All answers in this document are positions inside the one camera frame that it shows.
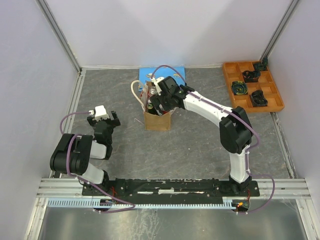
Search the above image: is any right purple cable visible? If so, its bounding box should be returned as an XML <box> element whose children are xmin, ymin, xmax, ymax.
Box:
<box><xmin>151</xmin><ymin>64</ymin><xmax>277</xmax><ymax>215</ymax></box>

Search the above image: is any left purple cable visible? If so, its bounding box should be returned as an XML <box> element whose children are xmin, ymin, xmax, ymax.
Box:
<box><xmin>59</xmin><ymin>111</ymin><xmax>136</xmax><ymax>214</ymax></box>

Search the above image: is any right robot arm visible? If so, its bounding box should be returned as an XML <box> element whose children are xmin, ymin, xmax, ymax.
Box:
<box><xmin>150</xmin><ymin>76</ymin><xmax>253</xmax><ymax>196</ymax></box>

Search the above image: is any black rolled sock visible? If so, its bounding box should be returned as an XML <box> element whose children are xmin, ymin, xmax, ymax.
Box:
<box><xmin>250</xmin><ymin>89</ymin><xmax>268</xmax><ymax>107</ymax></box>
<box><xmin>242</xmin><ymin>70</ymin><xmax>261</xmax><ymax>83</ymax></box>

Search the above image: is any red cola can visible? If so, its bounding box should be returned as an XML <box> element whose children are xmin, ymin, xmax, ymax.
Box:
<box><xmin>148</xmin><ymin>87</ymin><xmax>158</xmax><ymax>97</ymax></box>

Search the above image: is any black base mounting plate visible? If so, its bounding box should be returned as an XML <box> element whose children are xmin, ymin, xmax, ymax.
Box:
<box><xmin>98</xmin><ymin>178</ymin><xmax>260</xmax><ymax>205</ymax></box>

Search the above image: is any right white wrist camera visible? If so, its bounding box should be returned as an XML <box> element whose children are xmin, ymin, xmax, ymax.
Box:
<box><xmin>150</xmin><ymin>77</ymin><xmax>165</xmax><ymax>96</ymax></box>

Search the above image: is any black rolled sock lower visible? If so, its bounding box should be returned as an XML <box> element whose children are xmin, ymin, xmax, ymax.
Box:
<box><xmin>250</xmin><ymin>89</ymin><xmax>268</xmax><ymax>107</ymax></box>

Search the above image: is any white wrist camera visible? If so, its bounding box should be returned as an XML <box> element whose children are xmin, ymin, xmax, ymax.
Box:
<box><xmin>150</xmin><ymin>77</ymin><xmax>165</xmax><ymax>96</ymax></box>
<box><xmin>89</xmin><ymin>105</ymin><xmax>110</xmax><ymax>121</ymax></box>

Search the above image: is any green topped dark can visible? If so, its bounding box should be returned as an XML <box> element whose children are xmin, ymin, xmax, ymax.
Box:
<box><xmin>146</xmin><ymin>99</ymin><xmax>158</xmax><ymax>115</ymax></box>

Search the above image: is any orange compartment tray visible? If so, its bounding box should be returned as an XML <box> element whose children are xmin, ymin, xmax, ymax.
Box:
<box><xmin>222</xmin><ymin>61</ymin><xmax>285</xmax><ymax>113</ymax></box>

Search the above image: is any blue yellow rolled sock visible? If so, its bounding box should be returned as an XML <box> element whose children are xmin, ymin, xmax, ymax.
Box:
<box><xmin>231</xmin><ymin>81</ymin><xmax>248</xmax><ymax>96</ymax></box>

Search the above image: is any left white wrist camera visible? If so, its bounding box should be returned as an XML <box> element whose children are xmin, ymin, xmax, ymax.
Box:
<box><xmin>89</xmin><ymin>105</ymin><xmax>110</xmax><ymax>121</ymax></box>

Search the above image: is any black rolled sock upper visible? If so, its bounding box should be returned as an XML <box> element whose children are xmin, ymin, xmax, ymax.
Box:
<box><xmin>242</xmin><ymin>70</ymin><xmax>261</xmax><ymax>83</ymax></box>

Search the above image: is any purple cable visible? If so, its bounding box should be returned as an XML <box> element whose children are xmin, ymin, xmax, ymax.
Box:
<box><xmin>151</xmin><ymin>64</ymin><xmax>277</xmax><ymax>215</ymax></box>
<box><xmin>59</xmin><ymin>111</ymin><xmax>136</xmax><ymax>214</ymax></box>

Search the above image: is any teal rolled sock corner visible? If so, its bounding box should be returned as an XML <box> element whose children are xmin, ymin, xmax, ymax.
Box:
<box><xmin>252</xmin><ymin>56</ymin><xmax>269</xmax><ymax>72</ymax></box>

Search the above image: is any burlap canvas bag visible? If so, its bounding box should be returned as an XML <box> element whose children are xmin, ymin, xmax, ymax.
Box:
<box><xmin>130</xmin><ymin>80</ymin><xmax>175</xmax><ymax>131</ymax></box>

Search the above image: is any light blue cable duct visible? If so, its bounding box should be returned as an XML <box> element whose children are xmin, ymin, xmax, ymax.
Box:
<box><xmin>47</xmin><ymin>196</ymin><xmax>238</xmax><ymax>208</ymax></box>

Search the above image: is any aluminium frame rail front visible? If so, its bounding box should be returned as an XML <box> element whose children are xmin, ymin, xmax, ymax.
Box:
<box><xmin>36</xmin><ymin>178</ymin><xmax>311</xmax><ymax>200</ymax></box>

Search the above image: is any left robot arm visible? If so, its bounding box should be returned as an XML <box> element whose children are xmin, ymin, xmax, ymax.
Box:
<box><xmin>50</xmin><ymin>105</ymin><xmax>121</xmax><ymax>195</ymax></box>

